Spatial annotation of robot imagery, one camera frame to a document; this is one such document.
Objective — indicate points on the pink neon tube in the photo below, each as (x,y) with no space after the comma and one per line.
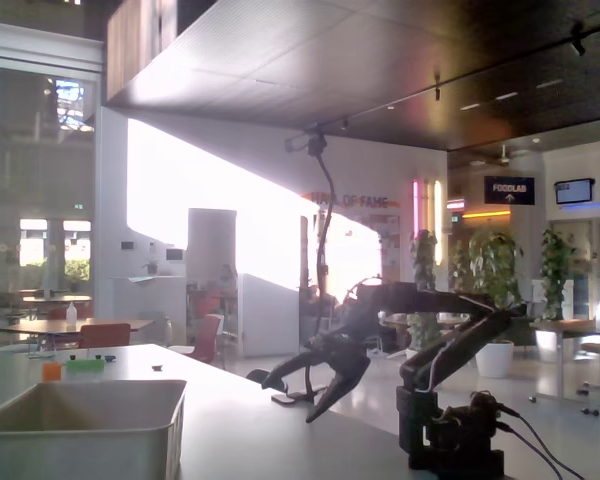
(415,207)

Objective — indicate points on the green flat block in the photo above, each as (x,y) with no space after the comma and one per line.
(85,365)

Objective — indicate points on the wooden table with metal legs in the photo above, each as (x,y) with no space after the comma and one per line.
(580,327)

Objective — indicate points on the small orange block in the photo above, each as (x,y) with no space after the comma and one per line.
(52,372)

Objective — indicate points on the tall climbing plant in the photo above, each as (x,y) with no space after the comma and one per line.
(424,260)

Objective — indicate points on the black gooseneck clamp stand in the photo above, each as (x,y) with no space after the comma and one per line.
(322,240)

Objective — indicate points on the webcam on gooseneck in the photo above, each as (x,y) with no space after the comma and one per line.
(307,142)

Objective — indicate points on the pale yellow light tube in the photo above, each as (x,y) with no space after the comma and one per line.
(437,222)

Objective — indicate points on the slim leafy plant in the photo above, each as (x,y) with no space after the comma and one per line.
(555,275)

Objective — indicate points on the bushy green plant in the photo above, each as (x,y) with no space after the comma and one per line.
(492,270)

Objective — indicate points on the wooden café table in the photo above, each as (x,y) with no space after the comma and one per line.
(70,326)

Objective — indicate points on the white squeeze bottle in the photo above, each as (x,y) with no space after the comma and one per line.
(71,316)

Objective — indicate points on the black ceiling spotlight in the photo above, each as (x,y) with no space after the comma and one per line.
(437,90)
(577,42)

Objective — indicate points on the black FOODLAB sign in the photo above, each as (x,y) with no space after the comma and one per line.
(509,190)

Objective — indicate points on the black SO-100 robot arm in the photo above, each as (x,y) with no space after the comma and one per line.
(430,300)

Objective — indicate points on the wide white plant pot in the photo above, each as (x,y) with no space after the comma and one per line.
(497,362)

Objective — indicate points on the red chair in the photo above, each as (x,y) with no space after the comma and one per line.
(206,337)
(105,336)

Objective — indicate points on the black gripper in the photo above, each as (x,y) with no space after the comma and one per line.
(341,356)

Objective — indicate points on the wall monitor screen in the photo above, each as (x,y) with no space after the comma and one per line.
(574,191)

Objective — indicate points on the white plastic bin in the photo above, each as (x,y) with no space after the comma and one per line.
(80,440)

